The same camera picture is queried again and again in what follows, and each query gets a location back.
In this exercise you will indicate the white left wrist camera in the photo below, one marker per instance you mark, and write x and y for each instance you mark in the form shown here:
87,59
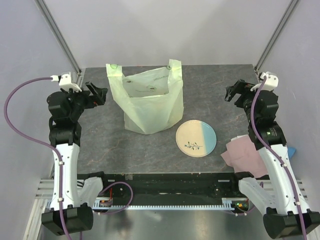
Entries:
67,81

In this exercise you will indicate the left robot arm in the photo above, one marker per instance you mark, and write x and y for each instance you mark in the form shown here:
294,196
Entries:
71,207

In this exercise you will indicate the aluminium frame post right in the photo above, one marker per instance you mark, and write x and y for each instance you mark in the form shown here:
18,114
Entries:
293,4

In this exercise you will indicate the cream ceramic plate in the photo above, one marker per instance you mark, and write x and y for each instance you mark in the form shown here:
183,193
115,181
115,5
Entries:
196,138

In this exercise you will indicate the aluminium frame post left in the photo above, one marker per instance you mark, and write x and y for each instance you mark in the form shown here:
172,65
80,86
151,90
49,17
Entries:
45,11

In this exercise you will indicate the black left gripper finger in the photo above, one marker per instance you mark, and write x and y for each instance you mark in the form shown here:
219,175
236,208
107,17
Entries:
101,95
92,88

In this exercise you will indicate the blue object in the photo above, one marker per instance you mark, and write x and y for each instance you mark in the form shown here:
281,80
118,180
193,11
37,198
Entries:
291,151

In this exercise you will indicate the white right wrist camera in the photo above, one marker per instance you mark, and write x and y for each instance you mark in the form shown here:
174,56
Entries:
271,81

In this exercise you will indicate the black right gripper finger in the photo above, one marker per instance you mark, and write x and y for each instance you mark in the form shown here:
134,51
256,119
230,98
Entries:
230,93
243,84

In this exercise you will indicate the white slotted cable duct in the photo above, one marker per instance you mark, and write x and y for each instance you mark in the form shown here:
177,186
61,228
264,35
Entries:
227,205

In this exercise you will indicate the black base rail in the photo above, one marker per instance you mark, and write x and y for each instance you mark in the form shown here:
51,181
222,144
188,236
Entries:
215,185

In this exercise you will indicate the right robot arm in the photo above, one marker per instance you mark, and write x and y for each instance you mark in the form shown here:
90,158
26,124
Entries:
286,213

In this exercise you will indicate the pink cloth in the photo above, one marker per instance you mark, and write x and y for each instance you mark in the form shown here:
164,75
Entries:
242,156

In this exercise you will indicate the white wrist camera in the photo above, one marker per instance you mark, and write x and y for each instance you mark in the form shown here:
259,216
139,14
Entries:
271,81
67,81

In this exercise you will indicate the green avocado print plastic bag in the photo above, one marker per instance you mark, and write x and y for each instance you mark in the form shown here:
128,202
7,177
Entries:
152,101

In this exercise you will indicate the aluminium frame post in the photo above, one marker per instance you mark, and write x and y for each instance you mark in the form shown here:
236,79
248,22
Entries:
45,11
293,4

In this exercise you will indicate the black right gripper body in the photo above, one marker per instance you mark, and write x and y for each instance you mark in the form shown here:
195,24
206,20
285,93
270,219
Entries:
245,100

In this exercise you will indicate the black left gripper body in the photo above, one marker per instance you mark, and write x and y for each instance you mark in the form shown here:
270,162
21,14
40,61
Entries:
80,100

